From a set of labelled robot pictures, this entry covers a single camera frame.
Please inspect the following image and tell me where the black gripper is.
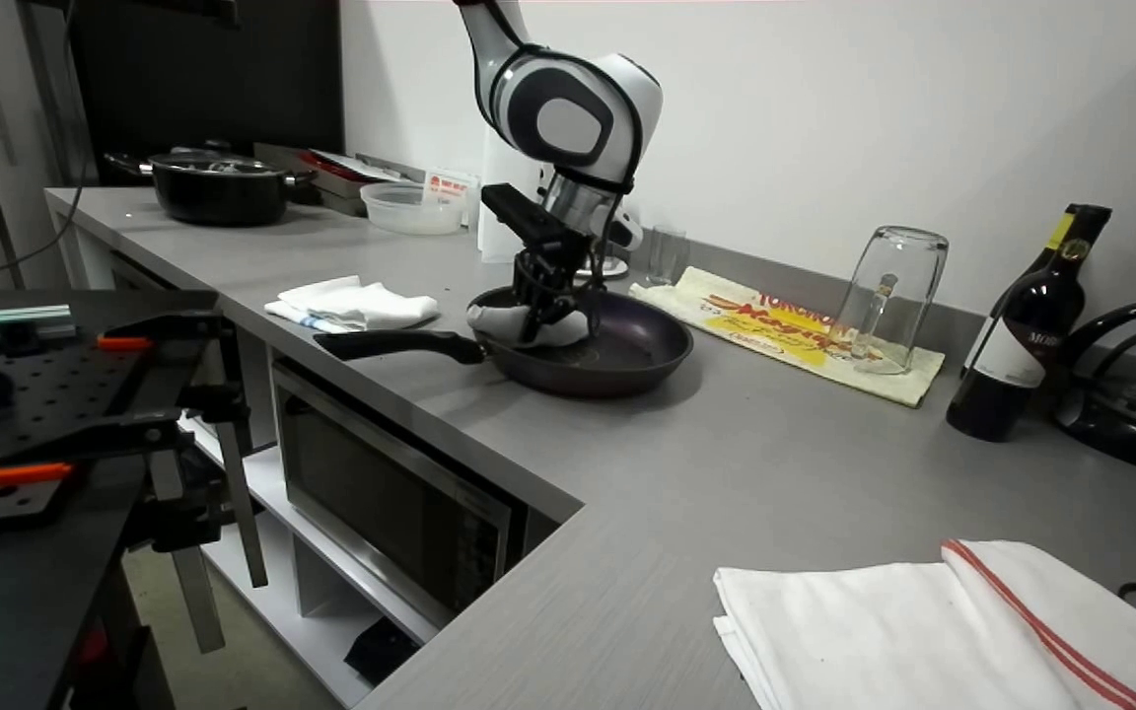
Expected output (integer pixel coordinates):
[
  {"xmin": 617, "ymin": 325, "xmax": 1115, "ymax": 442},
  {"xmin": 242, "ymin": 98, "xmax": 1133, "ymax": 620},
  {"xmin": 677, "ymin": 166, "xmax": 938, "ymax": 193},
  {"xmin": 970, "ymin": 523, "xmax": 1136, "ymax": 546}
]
[{"xmin": 508, "ymin": 235, "xmax": 607, "ymax": 350}]

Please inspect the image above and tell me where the plain white cloth towel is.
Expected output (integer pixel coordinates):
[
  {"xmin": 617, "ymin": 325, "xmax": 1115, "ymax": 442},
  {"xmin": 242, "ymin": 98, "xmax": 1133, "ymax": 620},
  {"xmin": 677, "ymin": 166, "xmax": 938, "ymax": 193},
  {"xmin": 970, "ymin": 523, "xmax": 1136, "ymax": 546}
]
[
  {"xmin": 262, "ymin": 273, "xmax": 446, "ymax": 338},
  {"xmin": 471, "ymin": 283, "xmax": 597, "ymax": 356}
]

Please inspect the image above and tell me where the black frying pan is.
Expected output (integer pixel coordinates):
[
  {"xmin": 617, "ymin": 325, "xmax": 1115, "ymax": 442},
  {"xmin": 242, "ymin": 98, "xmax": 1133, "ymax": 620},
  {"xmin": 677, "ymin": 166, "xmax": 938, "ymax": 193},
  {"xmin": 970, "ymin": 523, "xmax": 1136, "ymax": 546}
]
[{"xmin": 310, "ymin": 283, "xmax": 698, "ymax": 404}]

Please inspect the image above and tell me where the white towel with red stripes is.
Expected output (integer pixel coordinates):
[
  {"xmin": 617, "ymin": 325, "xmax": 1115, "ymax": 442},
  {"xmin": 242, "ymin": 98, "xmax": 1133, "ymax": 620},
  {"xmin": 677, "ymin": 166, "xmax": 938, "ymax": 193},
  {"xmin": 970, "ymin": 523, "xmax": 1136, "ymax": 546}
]
[{"xmin": 711, "ymin": 532, "xmax": 1136, "ymax": 710}]

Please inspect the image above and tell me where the small clear glass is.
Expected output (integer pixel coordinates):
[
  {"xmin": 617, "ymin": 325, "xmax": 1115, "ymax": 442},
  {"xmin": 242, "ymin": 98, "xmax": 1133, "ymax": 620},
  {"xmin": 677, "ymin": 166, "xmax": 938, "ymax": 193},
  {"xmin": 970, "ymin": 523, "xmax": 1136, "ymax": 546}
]
[{"xmin": 627, "ymin": 227, "xmax": 694, "ymax": 292}]

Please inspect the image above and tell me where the clear plastic container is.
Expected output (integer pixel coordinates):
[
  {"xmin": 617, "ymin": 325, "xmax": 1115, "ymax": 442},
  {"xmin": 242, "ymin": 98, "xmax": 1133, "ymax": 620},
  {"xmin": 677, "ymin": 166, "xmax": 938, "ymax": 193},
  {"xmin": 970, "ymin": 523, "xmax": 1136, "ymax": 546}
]
[{"xmin": 355, "ymin": 178, "xmax": 479, "ymax": 243}]

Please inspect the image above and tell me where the built-in microwave oven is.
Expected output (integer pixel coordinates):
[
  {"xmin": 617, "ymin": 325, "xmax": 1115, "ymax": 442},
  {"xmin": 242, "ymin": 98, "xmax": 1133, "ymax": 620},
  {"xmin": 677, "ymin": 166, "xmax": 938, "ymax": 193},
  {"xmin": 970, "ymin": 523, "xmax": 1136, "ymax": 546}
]
[{"xmin": 268, "ymin": 365, "xmax": 535, "ymax": 633}]

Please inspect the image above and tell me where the upturned clear drinking glass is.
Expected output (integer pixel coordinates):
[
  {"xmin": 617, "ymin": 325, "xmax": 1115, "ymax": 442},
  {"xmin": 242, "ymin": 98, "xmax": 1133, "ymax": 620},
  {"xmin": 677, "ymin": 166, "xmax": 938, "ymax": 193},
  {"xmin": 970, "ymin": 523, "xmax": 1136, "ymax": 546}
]
[{"xmin": 832, "ymin": 220, "xmax": 953, "ymax": 379}]

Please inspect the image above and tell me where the black cooking pot with lid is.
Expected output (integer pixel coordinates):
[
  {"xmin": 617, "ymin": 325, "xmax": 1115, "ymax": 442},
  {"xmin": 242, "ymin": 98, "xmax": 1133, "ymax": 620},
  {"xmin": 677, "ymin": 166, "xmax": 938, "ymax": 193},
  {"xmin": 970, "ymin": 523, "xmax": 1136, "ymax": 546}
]
[{"xmin": 143, "ymin": 143, "xmax": 296, "ymax": 228}]

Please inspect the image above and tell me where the orange and black clamp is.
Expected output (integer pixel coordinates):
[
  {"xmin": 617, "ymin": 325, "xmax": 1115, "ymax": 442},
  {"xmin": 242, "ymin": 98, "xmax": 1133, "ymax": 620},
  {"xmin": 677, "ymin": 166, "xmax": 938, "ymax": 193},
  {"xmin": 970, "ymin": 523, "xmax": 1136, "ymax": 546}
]
[
  {"xmin": 0, "ymin": 408, "xmax": 192, "ymax": 492},
  {"xmin": 89, "ymin": 307, "xmax": 229, "ymax": 370}
]

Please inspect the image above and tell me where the black monitor screen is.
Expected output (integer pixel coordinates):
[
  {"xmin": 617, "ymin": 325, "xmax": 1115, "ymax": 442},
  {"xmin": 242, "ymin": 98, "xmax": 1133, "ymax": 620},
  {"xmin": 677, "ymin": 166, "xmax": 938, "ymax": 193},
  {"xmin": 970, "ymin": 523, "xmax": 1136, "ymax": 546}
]
[{"xmin": 63, "ymin": 0, "xmax": 346, "ymax": 158}]

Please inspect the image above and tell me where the dark wine bottle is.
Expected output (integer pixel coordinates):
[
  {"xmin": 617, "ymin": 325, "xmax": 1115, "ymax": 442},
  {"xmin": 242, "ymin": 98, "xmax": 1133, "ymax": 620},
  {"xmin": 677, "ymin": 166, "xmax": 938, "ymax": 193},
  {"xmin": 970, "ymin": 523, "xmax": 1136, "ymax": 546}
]
[{"xmin": 943, "ymin": 202, "xmax": 1115, "ymax": 448}]

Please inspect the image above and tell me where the black perforated mounting board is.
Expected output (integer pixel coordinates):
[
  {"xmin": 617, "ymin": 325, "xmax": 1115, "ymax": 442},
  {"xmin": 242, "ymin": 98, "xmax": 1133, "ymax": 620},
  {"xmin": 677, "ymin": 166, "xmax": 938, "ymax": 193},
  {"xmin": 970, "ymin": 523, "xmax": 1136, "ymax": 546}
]
[{"xmin": 0, "ymin": 289, "xmax": 229, "ymax": 532}]

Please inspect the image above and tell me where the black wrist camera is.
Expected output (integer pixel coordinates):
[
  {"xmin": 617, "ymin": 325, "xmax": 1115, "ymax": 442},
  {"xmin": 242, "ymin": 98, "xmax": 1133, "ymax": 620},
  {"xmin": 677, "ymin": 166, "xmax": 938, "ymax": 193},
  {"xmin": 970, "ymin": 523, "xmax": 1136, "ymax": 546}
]
[{"xmin": 479, "ymin": 181, "xmax": 589, "ymax": 270}]

